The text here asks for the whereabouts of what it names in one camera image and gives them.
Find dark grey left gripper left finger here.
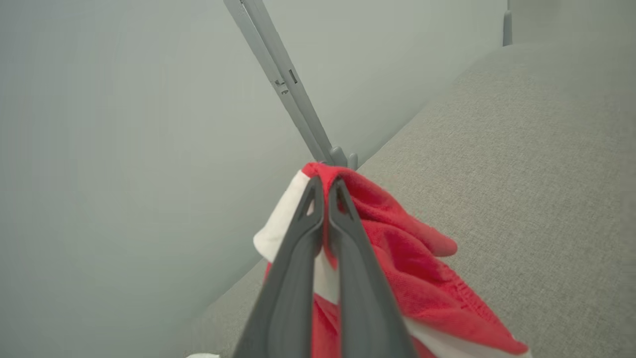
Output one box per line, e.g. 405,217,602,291
233,175,326,358

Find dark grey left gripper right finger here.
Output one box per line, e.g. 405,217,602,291
327,178,418,358

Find red shorts with white stripe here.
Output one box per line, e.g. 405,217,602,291
252,162,531,358

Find grey fabric sofa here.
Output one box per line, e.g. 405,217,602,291
189,42,636,358

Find grey metal stand post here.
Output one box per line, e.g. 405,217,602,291
224,0,359,172

